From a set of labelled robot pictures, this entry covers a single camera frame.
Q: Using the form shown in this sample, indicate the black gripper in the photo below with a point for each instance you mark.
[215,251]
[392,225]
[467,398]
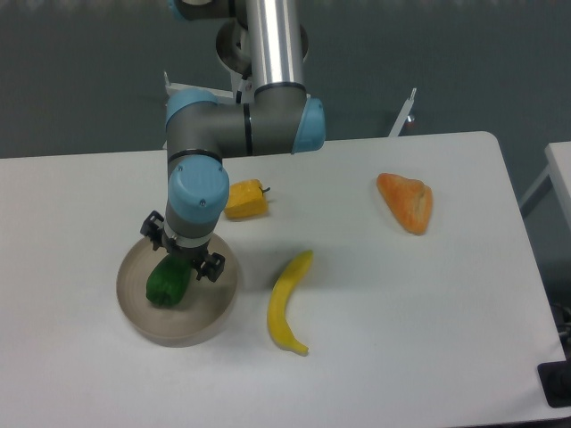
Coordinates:
[206,265]

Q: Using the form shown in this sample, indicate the yellow bell pepper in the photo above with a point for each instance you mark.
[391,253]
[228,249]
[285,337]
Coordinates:
[247,199]

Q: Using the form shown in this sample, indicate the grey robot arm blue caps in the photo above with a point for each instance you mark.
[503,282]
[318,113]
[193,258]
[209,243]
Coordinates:
[201,131]

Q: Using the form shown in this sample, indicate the yellow banana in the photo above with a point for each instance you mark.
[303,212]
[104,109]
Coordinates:
[279,329]

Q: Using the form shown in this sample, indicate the green bell pepper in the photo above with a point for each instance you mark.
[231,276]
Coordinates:
[167,283]

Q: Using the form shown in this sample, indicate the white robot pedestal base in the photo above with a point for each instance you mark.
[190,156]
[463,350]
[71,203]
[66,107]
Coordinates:
[233,50]

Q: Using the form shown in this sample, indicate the black device at table edge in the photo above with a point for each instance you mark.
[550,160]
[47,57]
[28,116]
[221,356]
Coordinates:
[555,381]

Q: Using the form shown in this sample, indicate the beige round plate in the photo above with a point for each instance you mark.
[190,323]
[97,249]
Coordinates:
[202,311]

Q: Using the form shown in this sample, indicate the white side table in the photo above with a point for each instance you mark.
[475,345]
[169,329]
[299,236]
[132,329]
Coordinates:
[555,176]

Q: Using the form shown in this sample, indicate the orange croissant bread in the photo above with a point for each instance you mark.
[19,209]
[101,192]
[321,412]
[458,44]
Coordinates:
[409,200]

